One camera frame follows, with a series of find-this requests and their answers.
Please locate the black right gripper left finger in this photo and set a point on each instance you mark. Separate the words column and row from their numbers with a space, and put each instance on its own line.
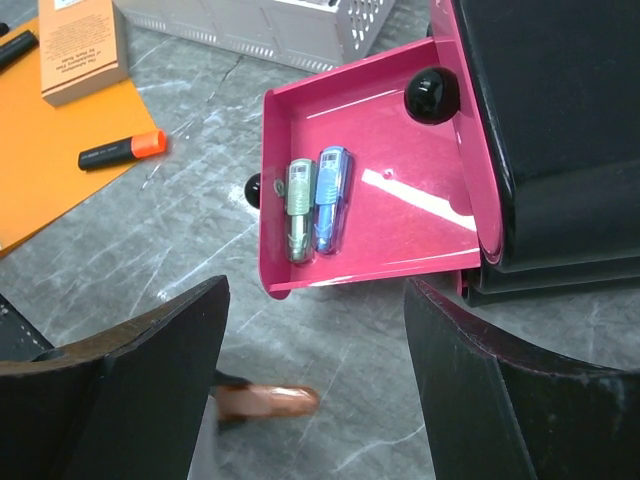
column 126, row 403

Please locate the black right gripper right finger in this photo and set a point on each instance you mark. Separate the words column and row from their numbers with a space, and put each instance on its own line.
column 498, row 407

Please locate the orange clip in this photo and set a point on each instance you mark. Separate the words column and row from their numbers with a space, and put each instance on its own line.
column 241, row 400

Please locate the orange cap highlighter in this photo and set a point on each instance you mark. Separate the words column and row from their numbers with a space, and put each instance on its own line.
column 123, row 151

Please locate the blue clip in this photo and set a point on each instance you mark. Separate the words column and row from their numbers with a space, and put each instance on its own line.
column 331, row 198

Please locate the green clip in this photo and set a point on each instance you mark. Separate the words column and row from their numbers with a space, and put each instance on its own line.
column 299, row 196

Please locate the black drawer organizer box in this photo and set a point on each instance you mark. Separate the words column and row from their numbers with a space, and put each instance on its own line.
column 557, row 86

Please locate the pink cap highlighter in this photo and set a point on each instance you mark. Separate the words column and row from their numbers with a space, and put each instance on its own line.
column 17, row 48

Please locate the orange notebook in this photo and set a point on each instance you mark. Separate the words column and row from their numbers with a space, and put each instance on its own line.
column 40, row 144

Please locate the small orange booklet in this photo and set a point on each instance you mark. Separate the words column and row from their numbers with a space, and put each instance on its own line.
column 83, row 48

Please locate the white file organizer rack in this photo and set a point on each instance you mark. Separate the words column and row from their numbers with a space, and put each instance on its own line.
column 314, row 36

